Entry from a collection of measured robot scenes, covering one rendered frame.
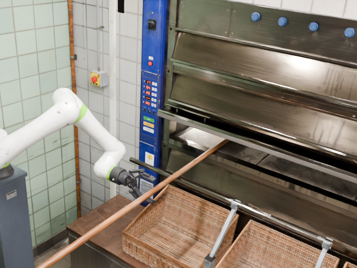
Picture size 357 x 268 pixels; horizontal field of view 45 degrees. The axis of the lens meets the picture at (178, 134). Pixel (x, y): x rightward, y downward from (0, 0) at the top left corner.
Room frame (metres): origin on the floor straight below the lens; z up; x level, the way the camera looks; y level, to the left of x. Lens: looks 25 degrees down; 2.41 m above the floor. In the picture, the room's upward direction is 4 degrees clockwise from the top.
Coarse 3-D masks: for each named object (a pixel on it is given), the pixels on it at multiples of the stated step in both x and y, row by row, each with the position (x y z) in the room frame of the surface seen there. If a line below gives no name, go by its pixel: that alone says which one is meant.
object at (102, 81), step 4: (92, 72) 2.84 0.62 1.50; (96, 72) 2.83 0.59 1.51; (100, 72) 2.83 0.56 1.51; (104, 72) 2.84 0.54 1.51; (92, 76) 2.84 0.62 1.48; (96, 76) 2.82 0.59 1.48; (100, 76) 2.81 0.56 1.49; (104, 76) 2.84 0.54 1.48; (100, 80) 2.81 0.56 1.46; (104, 80) 2.84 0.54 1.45; (92, 84) 2.84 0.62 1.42; (96, 84) 2.82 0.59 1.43; (100, 84) 2.81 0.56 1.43; (104, 84) 2.83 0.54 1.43
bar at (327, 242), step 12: (156, 168) 2.16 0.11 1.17; (180, 180) 2.05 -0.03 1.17; (204, 192) 1.96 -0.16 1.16; (216, 192) 1.94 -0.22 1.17; (240, 204) 1.85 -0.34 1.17; (228, 216) 1.83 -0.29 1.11; (264, 216) 1.77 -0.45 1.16; (288, 228) 1.69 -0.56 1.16; (300, 228) 1.68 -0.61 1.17; (324, 240) 1.60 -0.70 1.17; (216, 252) 1.72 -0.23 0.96; (324, 252) 1.58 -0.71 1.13; (204, 264) 1.68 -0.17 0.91
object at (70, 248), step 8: (224, 144) 2.50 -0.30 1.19; (208, 152) 2.34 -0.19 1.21; (200, 160) 2.25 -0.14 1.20; (184, 168) 2.12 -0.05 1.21; (176, 176) 2.04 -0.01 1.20; (160, 184) 1.94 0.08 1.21; (152, 192) 1.86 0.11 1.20; (136, 200) 1.77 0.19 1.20; (128, 208) 1.71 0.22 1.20; (112, 216) 1.63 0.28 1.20; (120, 216) 1.65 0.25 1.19; (104, 224) 1.57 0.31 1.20; (88, 232) 1.51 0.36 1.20; (96, 232) 1.52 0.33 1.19; (80, 240) 1.45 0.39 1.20; (64, 248) 1.40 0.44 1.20; (72, 248) 1.41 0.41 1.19; (56, 256) 1.35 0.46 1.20; (64, 256) 1.37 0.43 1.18; (40, 264) 1.30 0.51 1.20; (48, 264) 1.30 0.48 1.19
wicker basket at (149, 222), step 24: (144, 216) 2.30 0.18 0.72; (168, 216) 2.43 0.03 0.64; (192, 216) 2.35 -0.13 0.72; (216, 216) 2.27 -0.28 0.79; (144, 240) 2.23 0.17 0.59; (168, 240) 2.25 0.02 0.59; (192, 240) 2.26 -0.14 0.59; (216, 240) 2.22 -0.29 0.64; (168, 264) 1.92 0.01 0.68; (192, 264) 2.03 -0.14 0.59; (216, 264) 2.02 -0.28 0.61
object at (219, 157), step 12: (180, 144) 2.51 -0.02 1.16; (192, 144) 2.49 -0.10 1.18; (216, 156) 2.35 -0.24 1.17; (228, 156) 2.35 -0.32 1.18; (240, 168) 2.26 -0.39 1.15; (252, 168) 2.22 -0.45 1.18; (264, 168) 2.23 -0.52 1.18; (276, 180) 2.13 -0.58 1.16; (288, 180) 2.11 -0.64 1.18; (312, 192) 2.01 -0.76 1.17; (324, 192) 2.00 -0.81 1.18; (336, 204) 1.94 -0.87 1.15; (348, 204) 1.91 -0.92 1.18
